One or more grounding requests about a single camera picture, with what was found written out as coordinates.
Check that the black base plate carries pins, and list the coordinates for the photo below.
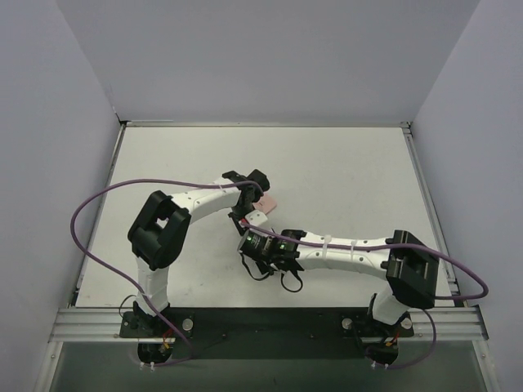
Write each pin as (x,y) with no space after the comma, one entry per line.
(263,345)

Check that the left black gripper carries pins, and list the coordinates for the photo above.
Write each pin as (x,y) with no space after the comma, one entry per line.
(247,200)

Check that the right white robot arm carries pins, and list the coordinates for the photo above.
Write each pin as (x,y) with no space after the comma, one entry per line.
(410,273)

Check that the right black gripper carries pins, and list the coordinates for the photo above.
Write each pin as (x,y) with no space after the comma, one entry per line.
(285,253)

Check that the pink cased phone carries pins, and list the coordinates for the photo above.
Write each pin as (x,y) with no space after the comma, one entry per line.
(266,204)

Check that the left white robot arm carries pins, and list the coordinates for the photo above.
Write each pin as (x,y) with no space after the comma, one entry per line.
(159,232)

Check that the aluminium front rail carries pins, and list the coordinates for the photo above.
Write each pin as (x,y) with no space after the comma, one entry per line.
(108,325)

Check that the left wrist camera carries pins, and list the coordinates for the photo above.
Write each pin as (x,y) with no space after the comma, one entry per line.
(256,219)

